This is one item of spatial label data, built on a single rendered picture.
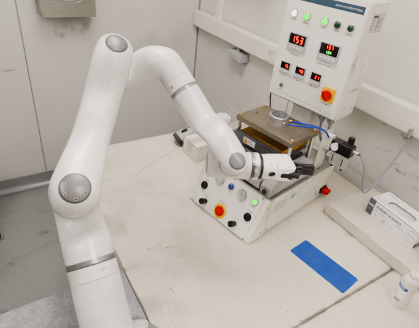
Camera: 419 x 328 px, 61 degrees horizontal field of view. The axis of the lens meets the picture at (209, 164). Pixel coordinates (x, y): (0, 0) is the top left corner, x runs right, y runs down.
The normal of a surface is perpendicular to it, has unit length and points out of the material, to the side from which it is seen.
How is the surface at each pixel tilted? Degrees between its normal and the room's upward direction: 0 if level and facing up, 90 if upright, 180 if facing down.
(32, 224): 0
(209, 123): 26
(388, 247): 0
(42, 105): 90
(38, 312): 0
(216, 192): 65
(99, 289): 44
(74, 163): 16
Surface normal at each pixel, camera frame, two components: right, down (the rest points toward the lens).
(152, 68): -0.24, 0.44
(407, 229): -0.88, 0.15
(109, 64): 0.15, 0.40
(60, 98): 0.51, 0.51
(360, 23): -0.73, 0.31
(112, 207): 0.11, -0.83
